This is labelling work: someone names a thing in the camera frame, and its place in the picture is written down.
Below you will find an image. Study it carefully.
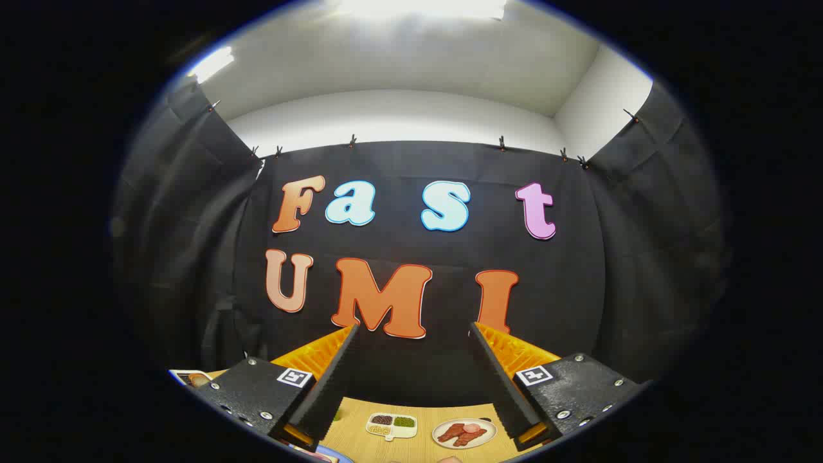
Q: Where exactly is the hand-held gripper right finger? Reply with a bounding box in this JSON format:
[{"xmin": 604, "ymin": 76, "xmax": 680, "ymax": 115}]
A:
[{"xmin": 469, "ymin": 321, "xmax": 646, "ymax": 452}]

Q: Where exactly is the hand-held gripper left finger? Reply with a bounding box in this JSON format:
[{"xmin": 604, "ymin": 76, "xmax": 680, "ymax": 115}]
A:
[{"xmin": 192, "ymin": 324, "xmax": 360, "ymax": 452}]

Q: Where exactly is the white oval plate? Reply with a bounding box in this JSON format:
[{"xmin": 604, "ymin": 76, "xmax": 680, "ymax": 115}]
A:
[{"xmin": 431, "ymin": 418, "xmax": 498, "ymax": 450}]

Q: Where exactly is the blue plate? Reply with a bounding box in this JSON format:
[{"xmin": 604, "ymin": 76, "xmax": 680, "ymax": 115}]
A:
[{"xmin": 283, "ymin": 444, "xmax": 354, "ymax": 463}]

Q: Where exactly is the white divided bean tray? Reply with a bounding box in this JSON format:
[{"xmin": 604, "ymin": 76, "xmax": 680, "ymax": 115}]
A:
[{"xmin": 366, "ymin": 413, "xmax": 418, "ymax": 442}]

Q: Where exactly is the ceiling light panel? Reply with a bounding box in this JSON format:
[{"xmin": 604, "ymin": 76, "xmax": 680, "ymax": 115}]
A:
[{"xmin": 334, "ymin": 0, "xmax": 509, "ymax": 20}]

